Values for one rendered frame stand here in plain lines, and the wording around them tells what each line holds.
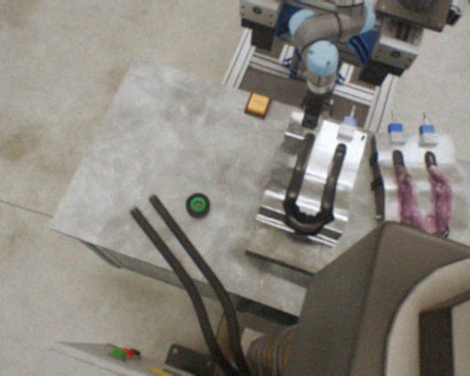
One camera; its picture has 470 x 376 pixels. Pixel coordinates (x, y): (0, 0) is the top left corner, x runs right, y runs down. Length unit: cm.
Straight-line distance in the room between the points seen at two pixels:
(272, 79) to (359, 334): 224
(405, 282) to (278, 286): 122
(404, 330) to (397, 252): 4
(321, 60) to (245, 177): 53
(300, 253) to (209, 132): 53
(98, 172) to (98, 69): 128
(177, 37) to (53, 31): 73
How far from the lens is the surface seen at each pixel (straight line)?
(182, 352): 222
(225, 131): 160
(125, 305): 228
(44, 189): 253
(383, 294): 24
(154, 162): 156
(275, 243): 141
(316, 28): 126
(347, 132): 152
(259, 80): 242
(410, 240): 25
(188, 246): 138
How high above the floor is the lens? 222
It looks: 70 degrees down
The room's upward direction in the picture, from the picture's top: 5 degrees clockwise
